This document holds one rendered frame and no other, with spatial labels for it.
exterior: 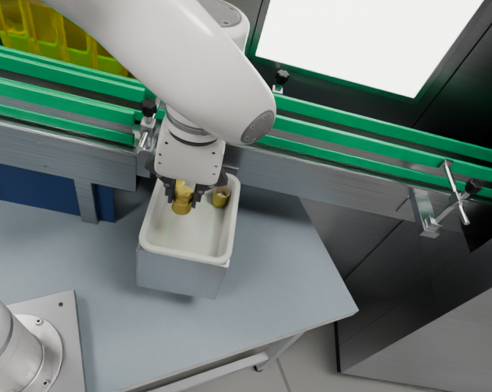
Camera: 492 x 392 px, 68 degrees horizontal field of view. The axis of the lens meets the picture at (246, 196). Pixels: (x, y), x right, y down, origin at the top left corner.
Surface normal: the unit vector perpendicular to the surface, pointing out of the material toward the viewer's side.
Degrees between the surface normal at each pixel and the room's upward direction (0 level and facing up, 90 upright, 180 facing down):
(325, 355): 0
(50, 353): 4
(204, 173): 93
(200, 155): 91
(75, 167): 90
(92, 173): 90
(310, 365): 0
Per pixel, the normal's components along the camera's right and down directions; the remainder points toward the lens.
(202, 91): 0.22, 0.59
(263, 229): 0.23, -0.61
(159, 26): 0.11, 0.38
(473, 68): -0.09, 0.76
